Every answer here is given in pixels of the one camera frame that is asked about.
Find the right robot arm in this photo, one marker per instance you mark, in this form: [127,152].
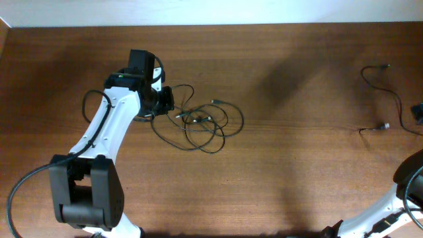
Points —
[400,206]

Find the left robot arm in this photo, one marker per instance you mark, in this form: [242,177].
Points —
[86,190]

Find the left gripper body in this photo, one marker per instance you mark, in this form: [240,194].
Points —
[162,102]

